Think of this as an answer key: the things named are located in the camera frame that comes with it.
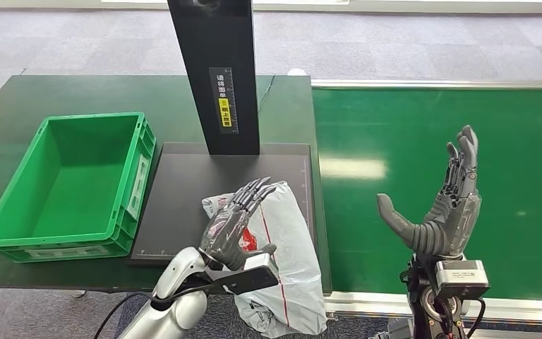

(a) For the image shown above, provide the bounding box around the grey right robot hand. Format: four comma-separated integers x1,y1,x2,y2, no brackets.
375,124,482,258

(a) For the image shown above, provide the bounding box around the white plastic mailer package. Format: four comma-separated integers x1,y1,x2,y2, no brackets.
201,181,328,339

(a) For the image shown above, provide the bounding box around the black weighing scanner device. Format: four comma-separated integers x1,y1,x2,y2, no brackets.
128,0,319,268

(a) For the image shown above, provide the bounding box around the green plastic basket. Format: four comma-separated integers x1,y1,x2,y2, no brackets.
0,111,157,264

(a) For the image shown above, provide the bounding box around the green conveyor belt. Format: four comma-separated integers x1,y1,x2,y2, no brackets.
311,79,542,323

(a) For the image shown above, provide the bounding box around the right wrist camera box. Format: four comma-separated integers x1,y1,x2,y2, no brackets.
433,259,490,300

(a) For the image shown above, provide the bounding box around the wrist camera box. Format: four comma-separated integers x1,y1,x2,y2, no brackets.
210,252,280,297
433,259,490,300

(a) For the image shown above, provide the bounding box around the grey metal bracket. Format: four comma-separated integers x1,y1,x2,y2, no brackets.
371,318,414,339

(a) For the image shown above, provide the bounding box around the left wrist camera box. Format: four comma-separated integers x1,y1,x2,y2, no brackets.
210,252,280,297

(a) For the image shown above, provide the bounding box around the thin black table cable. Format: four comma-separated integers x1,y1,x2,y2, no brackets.
257,74,277,114

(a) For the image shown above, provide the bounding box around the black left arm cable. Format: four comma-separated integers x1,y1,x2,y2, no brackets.
94,280,216,339

